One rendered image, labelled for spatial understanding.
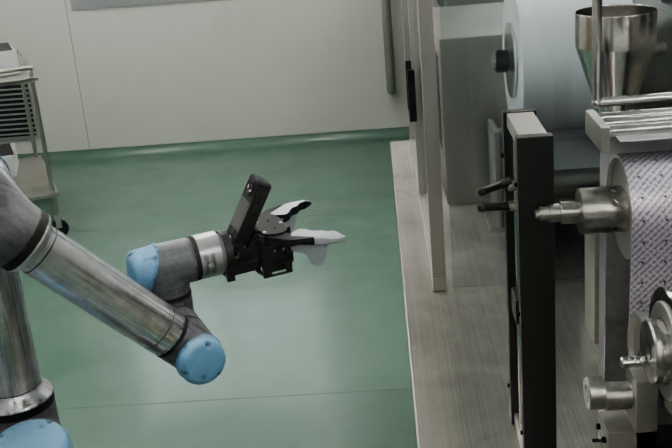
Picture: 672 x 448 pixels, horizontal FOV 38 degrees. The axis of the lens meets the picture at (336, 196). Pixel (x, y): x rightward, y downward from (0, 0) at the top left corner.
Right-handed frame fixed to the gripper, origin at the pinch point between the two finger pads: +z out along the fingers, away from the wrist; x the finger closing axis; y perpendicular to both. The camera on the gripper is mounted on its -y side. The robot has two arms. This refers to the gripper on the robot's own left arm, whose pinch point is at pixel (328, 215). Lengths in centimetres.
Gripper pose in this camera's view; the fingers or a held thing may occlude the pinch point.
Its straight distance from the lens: 170.7
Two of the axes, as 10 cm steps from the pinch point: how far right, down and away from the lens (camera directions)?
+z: 9.1, -2.0, 3.7
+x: 4.2, 3.9, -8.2
